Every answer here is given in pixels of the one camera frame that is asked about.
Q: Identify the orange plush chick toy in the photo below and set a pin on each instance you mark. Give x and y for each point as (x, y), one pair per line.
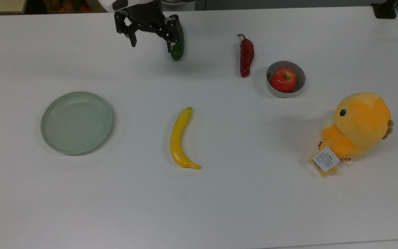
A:
(361, 124)

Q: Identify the red apple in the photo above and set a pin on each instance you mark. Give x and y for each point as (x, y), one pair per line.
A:
(284, 79)

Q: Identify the grey round bowl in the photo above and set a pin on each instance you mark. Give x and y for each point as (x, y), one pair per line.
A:
(275, 92)

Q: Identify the red chili pepper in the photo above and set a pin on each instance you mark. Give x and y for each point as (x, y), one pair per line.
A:
(246, 57)

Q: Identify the green cucumber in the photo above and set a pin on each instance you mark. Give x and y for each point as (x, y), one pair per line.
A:
(179, 52)

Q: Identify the pale green plate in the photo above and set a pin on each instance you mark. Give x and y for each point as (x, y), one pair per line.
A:
(76, 122)

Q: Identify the white paper hang tag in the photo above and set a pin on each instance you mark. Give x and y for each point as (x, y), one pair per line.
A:
(326, 159)

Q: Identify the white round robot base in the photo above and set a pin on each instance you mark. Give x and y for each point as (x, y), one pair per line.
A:
(180, 2)

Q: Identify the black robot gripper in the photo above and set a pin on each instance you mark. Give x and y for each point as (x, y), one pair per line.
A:
(147, 17)

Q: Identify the clear bin of toy fruit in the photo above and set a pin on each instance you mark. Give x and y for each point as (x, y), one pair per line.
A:
(71, 5)

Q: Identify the yellow banana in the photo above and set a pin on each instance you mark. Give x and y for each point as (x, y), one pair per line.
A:
(178, 138)

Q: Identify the beige wooden board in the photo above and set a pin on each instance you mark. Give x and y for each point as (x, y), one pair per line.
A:
(0, 6)

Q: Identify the black clamp block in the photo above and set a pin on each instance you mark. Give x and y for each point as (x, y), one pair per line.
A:
(385, 10)

